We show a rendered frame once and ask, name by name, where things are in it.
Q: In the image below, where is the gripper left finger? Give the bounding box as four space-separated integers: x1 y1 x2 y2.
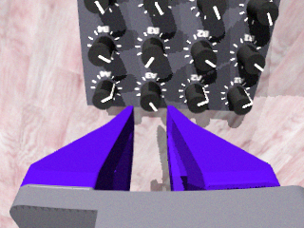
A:
20 105 135 191

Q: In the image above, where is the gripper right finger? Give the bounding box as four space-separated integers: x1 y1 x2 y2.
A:
166 105 280 191

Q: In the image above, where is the dark grey knob box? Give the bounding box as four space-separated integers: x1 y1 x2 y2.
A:
77 0 280 115

